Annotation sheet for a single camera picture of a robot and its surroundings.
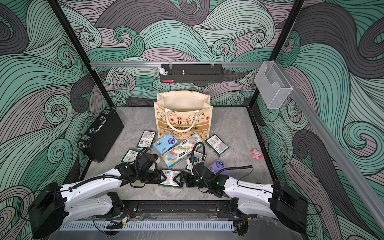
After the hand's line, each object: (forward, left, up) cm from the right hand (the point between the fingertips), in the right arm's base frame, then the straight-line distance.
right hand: (177, 182), depth 75 cm
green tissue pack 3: (+15, +29, -1) cm, 33 cm away
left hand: (+3, +8, -2) cm, 9 cm away
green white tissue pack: (+3, +3, -2) cm, 5 cm away
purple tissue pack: (+10, -23, -2) cm, 25 cm away
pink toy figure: (+18, -48, -5) cm, 51 cm away
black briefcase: (+20, +43, +13) cm, 49 cm away
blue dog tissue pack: (+25, +9, -2) cm, 27 cm away
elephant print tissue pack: (+20, -2, -2) cm, 20 cm away
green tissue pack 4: (+9, -11, +10) cm, 17 cm away
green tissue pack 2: (+27, +22, -2) cm, 35 cm away
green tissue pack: (+23, -23, -2) cm, 32 cm away
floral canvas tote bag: (+30, -2, +20) cm, 36 cm away
